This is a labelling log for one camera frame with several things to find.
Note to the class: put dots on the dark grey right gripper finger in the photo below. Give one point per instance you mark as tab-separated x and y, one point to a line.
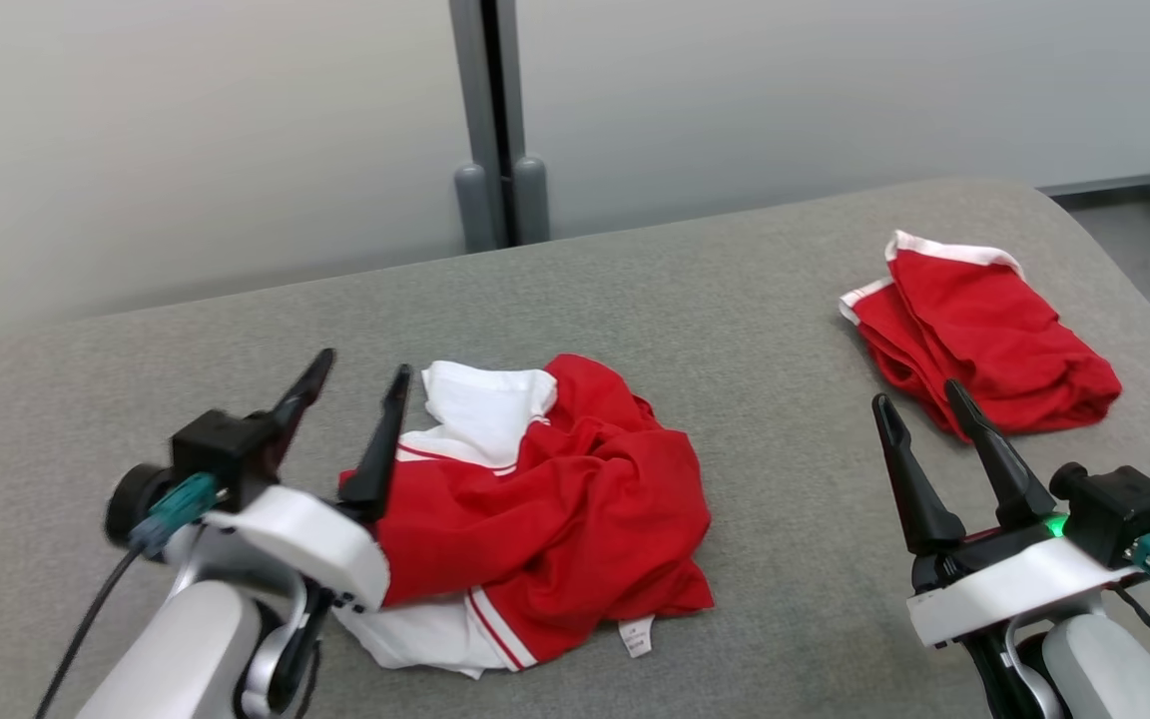
919	499
1009	479

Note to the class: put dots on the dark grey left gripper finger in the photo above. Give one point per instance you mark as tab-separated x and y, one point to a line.
300	404
380	459

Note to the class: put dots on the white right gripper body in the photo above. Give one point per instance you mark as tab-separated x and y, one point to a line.
1004	589

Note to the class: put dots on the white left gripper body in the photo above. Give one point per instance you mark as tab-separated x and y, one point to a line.
315	544

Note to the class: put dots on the red and white t-shirt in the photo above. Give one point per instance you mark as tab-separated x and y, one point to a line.
555	499

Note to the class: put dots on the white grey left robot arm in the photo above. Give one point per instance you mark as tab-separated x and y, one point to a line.
186	649

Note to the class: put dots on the red shorts with white trim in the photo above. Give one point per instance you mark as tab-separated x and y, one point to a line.
994	340

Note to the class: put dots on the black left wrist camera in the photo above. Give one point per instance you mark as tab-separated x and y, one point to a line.
221	449

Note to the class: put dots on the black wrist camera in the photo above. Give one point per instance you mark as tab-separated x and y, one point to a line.
1119	509
221	449

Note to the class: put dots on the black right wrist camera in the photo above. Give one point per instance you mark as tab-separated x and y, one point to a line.
1119	509

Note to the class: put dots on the grey partition post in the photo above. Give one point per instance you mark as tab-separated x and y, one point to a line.
480	120

